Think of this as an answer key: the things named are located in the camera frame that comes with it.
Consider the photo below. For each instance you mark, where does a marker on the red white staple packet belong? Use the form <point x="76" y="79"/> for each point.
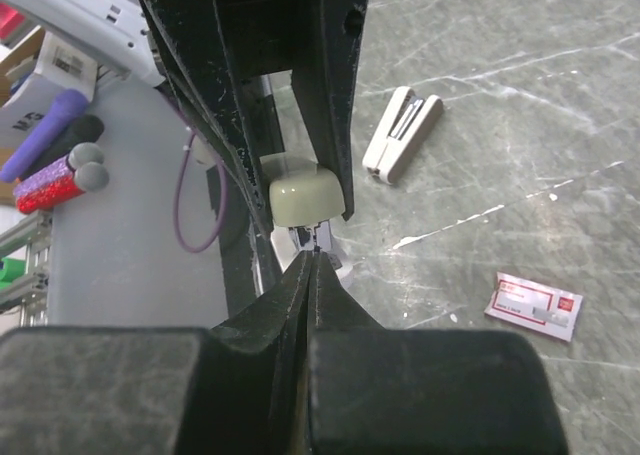
<point x="540" y="308"/>

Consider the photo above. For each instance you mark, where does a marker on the black microphone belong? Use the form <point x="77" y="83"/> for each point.
<point x="86" y="128"/>

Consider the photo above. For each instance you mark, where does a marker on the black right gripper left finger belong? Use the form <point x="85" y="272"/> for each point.
<point x="160" y="390"/>

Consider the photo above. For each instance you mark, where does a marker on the beige green stapler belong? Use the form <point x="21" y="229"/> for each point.
<point x="304" y="197"/>

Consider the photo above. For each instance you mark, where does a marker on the glitter red purple microphone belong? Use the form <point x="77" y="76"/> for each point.
<point x="81" y="171"/>

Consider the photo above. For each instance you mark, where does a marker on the green plastic block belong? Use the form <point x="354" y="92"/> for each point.
<point x="11" y="269"/>

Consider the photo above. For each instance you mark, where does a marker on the white cardboard box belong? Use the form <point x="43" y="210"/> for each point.
<point x="34" y="72"/>

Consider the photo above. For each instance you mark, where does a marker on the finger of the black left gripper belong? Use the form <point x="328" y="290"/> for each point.
<point x="324" y="73"/>
<point x="189" y="39"/>

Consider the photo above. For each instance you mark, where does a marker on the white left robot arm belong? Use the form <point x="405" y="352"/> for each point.
<point x="260" y="35"/>

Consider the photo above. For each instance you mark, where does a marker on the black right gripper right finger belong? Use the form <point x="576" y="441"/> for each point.
<point x="374" y="390"/>

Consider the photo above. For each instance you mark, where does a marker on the white grey stapler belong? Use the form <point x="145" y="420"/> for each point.
<point x="405" y="124"/>

